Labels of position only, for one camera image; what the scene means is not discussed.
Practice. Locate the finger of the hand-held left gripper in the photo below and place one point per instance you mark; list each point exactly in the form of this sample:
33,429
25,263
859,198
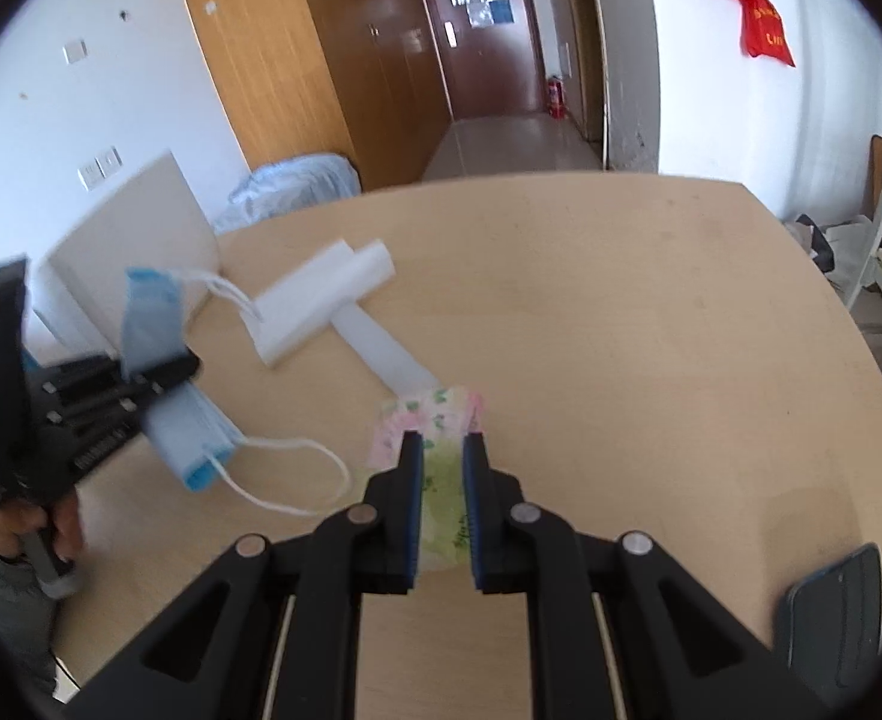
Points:
103,416
156,371

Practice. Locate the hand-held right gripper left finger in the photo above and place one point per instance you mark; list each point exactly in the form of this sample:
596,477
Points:
411,510

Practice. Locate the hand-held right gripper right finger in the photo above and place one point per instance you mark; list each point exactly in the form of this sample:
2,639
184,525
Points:
475,510

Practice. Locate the blue face mask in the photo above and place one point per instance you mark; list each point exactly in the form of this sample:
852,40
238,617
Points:
186,435

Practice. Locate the floral tissue packet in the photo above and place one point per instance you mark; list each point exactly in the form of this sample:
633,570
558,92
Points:
441,420

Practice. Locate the white foam box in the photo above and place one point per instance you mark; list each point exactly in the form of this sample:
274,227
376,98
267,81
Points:
141,240

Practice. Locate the white nonwoven cloth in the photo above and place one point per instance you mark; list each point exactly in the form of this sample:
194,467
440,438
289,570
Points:
306,307

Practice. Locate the person's left hand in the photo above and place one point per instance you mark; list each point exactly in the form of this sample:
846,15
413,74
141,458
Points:
17,532

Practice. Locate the white paper strip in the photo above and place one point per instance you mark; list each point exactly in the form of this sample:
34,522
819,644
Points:
381,352

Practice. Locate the light blue cloth bundle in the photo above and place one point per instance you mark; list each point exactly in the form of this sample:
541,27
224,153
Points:
298,176

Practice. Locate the wooden wardrobe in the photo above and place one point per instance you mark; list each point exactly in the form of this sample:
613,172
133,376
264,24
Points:
261,75

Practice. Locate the red fire extinguisher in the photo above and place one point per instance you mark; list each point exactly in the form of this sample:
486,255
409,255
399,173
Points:
556,97

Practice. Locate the pile of assorted items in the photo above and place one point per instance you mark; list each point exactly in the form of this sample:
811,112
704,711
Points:
823,240

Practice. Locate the brown entrance door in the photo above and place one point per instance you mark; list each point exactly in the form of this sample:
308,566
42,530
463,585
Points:
486,67

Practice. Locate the blue door notice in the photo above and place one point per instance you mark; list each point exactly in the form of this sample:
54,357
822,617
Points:
499,11

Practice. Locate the leaning wooden boards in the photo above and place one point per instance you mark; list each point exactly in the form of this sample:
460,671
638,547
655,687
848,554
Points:
880,165

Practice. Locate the white double wall socket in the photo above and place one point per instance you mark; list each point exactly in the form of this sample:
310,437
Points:
100,169

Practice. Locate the white wall switch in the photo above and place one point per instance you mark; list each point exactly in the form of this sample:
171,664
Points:
75,51

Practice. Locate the wooden side door frame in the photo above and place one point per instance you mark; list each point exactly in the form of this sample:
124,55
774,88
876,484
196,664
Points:
598,52

